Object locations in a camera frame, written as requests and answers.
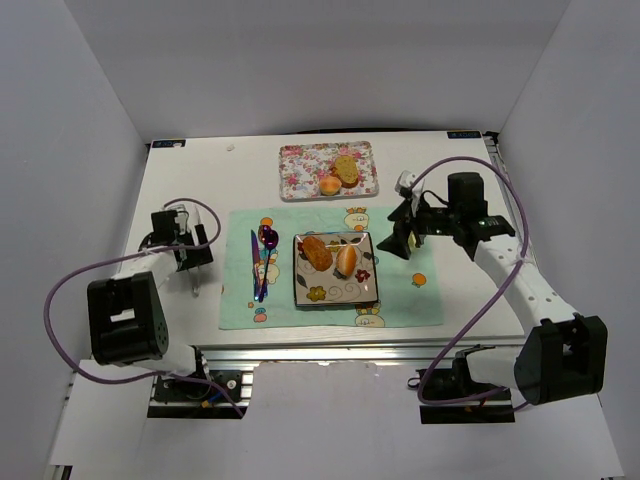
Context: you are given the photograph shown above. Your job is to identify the small round bun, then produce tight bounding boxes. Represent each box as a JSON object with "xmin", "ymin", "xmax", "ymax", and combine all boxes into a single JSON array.
[{"xmin": 318, "ymin": 176, "xmax": 342, "ymax": 196}]

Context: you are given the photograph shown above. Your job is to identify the floral rectangular tray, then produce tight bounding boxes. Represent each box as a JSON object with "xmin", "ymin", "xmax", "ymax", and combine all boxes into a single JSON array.
[{"xmin": 278, "ymin": 141, "xmax": 379, "ymax": 202}]

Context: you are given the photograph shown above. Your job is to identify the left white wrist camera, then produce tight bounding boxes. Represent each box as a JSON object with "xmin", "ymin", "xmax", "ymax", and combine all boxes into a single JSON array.
[{"xmin": 167, "ymin": 202, "xmax": 201, "ymax": 235}]

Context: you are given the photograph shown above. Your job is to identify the orange white bread roll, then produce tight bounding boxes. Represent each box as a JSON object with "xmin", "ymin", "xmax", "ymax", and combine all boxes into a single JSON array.
[{"xmin": 334, "ymin": 244, "xmax": 357, "ymax": 278}]

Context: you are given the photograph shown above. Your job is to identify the purple cable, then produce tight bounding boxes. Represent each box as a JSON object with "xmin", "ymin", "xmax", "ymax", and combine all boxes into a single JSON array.
[
  {"xmin": 407, "ymin": 156, "xmax": 529, "ymax": 414},
  {"xmin": 43, "ymin": 198, "xmax": 246, "ymax": 419}
]

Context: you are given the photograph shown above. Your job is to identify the yellow seeded bread slice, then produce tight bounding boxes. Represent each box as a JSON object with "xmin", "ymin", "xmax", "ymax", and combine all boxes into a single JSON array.
[{"xmin": 332, "ymin": 155, "xmax": 359, "ymax": 188}]

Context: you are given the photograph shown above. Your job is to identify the silver metal tongs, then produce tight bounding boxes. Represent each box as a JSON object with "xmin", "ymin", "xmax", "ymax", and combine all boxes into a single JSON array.
[{"xmin": 189, "ymin": 204, "xmax": 204, "ymax": 297}]

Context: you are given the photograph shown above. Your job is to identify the brown oval bread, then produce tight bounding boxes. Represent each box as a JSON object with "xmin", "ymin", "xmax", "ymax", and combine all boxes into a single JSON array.
[{"xmin": 302, "ymin": 236, "xmax": 333, "ymax": 271}]

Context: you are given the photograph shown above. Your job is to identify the iridescent purple spoon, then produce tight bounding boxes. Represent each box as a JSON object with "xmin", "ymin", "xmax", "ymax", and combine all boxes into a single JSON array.
[{"xmin": 258, "ymin": 225, "xmax": 279, "ymax": 303}]

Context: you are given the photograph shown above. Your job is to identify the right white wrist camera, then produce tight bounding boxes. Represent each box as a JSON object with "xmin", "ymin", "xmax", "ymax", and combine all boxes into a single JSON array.
[{"xmin": 394, "ymin": 170, "xmax": 423, "ymax": 199}]

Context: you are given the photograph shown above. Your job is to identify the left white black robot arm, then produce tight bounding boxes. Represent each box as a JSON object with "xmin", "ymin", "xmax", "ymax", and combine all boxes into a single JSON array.
[{"xmin": 87, "ymin": 205, "xmax": 213, "ymax": 379}]

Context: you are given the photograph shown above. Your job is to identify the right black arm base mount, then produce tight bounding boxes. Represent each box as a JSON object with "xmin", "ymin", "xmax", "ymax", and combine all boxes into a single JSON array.
[{"xmin": 407, "ymin": 345, "xmax": 515, "ymax": 425}]

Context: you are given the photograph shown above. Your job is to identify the light green cartoon placemat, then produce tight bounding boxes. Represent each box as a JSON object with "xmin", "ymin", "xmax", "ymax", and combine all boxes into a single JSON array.
[{"xmin": 220, "ymin": 207, "xmax": 444, "ymax": 330}]

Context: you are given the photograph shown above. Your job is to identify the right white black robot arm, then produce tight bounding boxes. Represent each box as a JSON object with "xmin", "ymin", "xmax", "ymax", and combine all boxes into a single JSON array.
[{"xmin": 378, "ymin": 171, "xmax": 608, "ymax": 405}]

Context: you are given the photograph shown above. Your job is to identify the iridescent purple knife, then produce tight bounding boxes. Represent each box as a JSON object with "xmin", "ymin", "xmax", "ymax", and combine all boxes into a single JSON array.
[{"xmin": 251, "ymin": 230, "xmax": 260, "ymax": 301}]

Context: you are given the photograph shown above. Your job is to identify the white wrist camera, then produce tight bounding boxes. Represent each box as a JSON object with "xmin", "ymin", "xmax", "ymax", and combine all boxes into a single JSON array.
[
  {"xmin": 394, "ymin": 170, "xmax": 423, "ymax": 199},
  {"xmin": 167, "ymin": 202, "xmax": 201, "ymax": 235}
]

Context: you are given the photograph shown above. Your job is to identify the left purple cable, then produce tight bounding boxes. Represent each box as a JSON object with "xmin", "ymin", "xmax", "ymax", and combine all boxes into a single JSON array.
[{"xmin": 43, "ymin": 198, "xmax": 246, "ymax": 419}]

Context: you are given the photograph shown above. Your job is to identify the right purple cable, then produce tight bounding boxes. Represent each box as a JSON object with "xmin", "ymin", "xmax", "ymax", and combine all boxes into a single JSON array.
[{"xmin": 407, "ymin": 156, "xmax": 529, "ymax": 414}]

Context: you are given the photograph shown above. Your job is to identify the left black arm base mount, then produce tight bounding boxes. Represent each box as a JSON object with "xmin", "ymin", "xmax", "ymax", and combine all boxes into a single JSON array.
[{"xmin": 147, "ymin": 369, "xmax": 253, "ymax": 420}]

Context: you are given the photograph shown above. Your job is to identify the square floral plate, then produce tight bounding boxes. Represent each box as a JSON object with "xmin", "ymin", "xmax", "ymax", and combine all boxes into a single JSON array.
[{"xmin": 293, "ymin": 231, "xmax": 379, "ymax": 308}]

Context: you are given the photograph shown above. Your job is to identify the pale yellow mug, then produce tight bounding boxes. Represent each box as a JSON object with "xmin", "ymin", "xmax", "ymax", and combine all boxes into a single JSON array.
[{"xmin": 407, "ymin": 232, "xmax": 423, "ymax": 252}]

